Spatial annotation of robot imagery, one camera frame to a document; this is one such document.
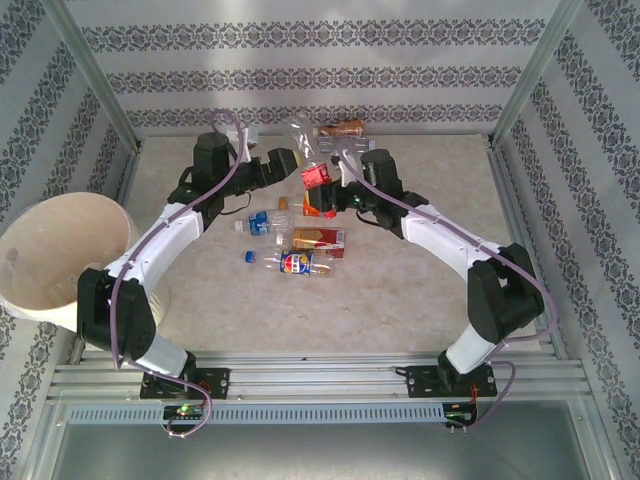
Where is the small circuit board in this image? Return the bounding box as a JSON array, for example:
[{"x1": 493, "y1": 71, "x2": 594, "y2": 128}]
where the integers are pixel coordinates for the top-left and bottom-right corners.
[
  {"x1": 443, "y1": 402, "x2": 479, "y2": 427},
  {"x1": 163, "y1": 403, "x2": 206, "y2": 421}
]

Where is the blue label clear bottle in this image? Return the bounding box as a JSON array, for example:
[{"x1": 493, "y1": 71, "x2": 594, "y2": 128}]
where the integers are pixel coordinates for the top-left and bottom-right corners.
[{"x1": 233, "y1": 209, "x2": 295, "y2": 237}]

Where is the aluminium corner post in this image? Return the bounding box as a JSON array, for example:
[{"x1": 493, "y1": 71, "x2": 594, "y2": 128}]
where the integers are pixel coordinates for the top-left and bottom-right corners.
[
  {"x1": 39, "y1": 0, "x2": 144, "y2": 151},
  {"x1": 492, "y1": 0, "x2": 585, "y2": 149}
]

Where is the brown coffee bottle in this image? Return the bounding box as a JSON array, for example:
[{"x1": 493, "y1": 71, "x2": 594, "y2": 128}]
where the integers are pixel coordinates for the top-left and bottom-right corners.
[{"x1": 312, "y1": 119, "x2": 366, "y2": 139}]

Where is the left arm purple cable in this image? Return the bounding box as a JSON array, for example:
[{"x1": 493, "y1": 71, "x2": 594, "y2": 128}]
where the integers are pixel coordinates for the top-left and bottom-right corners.
[{"x1": 109, "y1": 109, "x2": 251, "y2": 440}]

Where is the aluminium mounting rail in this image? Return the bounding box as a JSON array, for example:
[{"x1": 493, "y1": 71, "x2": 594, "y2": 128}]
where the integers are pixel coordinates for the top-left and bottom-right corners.
[{"x1": 47, "y1": 349, "x2": 586, "y2": 404}]

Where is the cola bottle blue cap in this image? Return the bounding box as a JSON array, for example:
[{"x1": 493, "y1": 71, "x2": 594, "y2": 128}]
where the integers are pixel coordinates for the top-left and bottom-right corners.
[{"x1": 243, "y1": 248, "x2": 337, "y2": 279}]

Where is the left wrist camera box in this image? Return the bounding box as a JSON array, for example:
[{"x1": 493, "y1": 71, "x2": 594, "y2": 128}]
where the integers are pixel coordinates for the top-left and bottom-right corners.
[{"x1": 225, "y1": 124, "x2": 262, "y2": 151}]

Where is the grey slotted cable duct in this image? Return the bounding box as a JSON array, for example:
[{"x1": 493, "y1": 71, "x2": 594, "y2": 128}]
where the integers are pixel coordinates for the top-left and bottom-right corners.
[{"x1": 66, "y1": 402, "x2": 447, "y2": 425}]

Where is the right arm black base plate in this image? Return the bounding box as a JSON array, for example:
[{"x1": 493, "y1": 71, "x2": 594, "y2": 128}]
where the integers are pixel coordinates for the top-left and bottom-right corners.
[{"x1": 404, "y1": 363, "x2": 499, "y2": 399}]

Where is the red gold label bottle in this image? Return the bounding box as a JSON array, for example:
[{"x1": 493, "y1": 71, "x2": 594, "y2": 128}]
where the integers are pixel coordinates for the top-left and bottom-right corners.
[{"x1": 276, "y1": 225, "x2": 347, "y2": 259}]

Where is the red label bottle red cap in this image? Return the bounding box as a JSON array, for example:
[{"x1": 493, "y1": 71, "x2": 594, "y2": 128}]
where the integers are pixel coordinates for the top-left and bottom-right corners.
[{"x1": 288, "y1": 112, "x2": 337, "y2": 221}]

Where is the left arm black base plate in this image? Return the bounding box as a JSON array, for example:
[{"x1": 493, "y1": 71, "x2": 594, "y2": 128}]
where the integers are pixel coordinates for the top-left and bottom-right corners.
[{"x1": 139, "y1": 367, "x2": 232, "y2": 401}]

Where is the white plastic bin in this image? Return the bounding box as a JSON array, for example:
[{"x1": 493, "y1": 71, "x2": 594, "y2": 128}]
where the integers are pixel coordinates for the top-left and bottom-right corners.
[{"x1": 0, "y1": 192, "x2": 174, "y2": 337}]

